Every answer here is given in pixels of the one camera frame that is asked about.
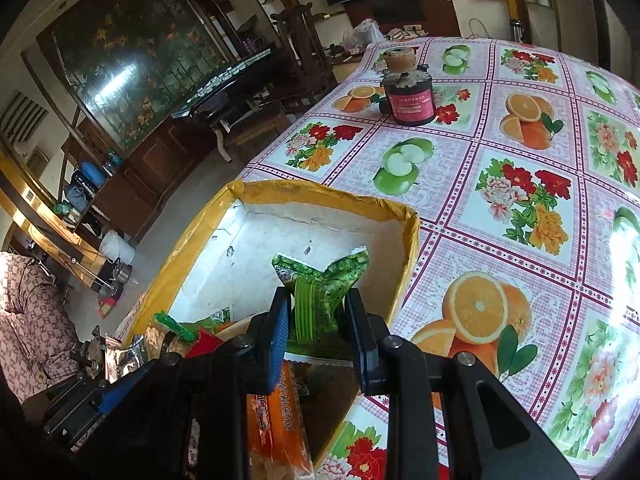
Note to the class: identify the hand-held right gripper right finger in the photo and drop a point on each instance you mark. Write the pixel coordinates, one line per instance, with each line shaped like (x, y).
(357, 345)

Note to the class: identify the orange cracker packet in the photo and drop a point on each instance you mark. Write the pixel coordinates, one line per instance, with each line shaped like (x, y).
(280, 420)

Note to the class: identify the wooden stool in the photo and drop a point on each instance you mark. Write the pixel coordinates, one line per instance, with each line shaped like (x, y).
(260, 125)

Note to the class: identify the yellow taped white box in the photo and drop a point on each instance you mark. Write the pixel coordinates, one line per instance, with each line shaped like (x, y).
(310, 240)

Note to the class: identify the floral wall mural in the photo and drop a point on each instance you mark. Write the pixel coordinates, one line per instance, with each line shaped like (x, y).
(140, 60)

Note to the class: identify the grey metal bracket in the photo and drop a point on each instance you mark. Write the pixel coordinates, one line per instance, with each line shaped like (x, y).
(92, 352)

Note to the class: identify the blue bag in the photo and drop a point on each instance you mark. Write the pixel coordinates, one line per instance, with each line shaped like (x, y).
(92, 172)

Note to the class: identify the silver foil packet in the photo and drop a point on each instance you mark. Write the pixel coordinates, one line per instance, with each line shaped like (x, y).
(125, 360)

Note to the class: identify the brown round cork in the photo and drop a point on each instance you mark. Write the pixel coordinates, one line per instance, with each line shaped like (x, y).
(399, 57)

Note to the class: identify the white plastic bucket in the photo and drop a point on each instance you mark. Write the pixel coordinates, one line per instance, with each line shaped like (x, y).
(117, 247)

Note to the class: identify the green pea snack packet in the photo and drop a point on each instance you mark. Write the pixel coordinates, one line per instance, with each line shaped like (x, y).
(175, 325)

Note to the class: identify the black glossy table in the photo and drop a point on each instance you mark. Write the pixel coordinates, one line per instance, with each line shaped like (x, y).
(235, 85)

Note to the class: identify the white plastic bag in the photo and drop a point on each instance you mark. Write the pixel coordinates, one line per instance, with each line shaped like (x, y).
(362, 32)

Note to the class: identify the dark jar red label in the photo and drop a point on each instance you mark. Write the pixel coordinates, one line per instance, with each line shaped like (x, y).
(407, 100)

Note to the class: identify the dark wooden sideboard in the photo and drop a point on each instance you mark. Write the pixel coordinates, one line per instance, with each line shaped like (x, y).
(150, 180)

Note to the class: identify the metal pot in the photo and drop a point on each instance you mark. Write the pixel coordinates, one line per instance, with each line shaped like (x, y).
(122, 272)

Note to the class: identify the brown patterned cloth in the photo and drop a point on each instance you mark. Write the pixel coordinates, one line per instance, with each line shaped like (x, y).
(30, 320)

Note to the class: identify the dark wooden chair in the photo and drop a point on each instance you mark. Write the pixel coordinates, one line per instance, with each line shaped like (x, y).
(305, 45)

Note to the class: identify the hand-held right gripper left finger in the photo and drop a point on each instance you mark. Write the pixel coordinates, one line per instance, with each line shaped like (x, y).
(277, 345)

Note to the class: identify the pile of small boxes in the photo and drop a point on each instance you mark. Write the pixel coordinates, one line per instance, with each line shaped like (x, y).
(405, 32)

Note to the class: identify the red stick packet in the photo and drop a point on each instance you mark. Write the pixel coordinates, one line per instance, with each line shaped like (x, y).
(207, 345)

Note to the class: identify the bright green patterned packet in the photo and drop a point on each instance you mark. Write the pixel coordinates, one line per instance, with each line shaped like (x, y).
(320, 295)

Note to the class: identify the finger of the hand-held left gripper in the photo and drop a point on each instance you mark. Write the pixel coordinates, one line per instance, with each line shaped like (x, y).
(120, 392)

